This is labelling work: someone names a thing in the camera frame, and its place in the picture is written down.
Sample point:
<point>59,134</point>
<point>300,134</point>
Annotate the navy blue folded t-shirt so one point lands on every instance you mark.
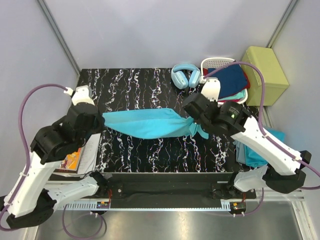
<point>232,77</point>

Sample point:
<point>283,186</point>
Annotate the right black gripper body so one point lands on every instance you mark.
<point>205,127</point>

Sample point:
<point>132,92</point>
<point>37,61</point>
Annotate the teal folded t-shirt in basket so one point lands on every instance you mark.
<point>238,97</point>

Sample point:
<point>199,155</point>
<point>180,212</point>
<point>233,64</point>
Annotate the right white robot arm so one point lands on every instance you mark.
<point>283,172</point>

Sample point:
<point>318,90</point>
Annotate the aluminium rail frame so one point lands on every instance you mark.
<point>271,215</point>

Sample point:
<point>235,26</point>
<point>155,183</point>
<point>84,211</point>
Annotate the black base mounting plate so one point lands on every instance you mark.
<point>169,191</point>

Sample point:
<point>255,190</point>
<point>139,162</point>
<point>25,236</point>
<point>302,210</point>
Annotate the light blue headphones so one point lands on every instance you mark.
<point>179,78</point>

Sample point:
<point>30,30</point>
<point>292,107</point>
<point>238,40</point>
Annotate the white plastic laundry basket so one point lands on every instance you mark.
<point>232,79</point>

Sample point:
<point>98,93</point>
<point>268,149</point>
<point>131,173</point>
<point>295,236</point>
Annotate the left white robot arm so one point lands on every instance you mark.
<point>32,205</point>

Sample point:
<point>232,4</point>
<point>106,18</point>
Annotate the white paper sheets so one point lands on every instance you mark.
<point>88,158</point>

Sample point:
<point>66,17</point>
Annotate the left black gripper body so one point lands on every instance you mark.
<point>93,117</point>

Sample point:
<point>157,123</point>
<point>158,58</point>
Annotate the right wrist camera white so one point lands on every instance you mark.
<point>210,88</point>

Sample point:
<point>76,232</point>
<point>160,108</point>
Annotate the yellow-green storage box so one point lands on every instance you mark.
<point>274,78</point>

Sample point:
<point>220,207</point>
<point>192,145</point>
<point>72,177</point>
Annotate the turquoise t-shirt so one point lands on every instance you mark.
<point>152,124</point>

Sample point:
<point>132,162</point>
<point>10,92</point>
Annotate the pile of teal t-shirts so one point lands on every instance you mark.
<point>245,155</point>

